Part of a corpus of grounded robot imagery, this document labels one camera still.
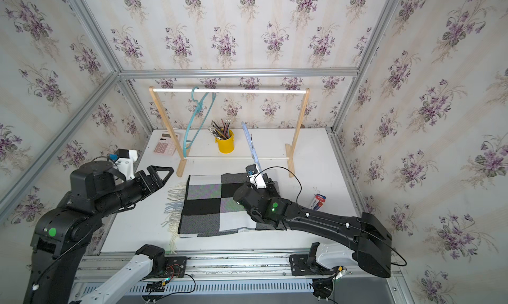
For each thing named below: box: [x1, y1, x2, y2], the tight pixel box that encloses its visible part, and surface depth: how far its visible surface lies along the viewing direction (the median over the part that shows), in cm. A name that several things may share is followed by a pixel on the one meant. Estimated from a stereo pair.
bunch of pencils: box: [207, 118, 232, 140], surface depth 106 cm
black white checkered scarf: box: [177, 172, 257, 238], surface depth 86 cm
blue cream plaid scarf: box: [161, 182, 187, 254], surface depth 88 cm
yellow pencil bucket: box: [214, 129, 235, 154], surface depth 111 cm
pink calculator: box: [153, 132, 180, 156], surface depth 112 cm
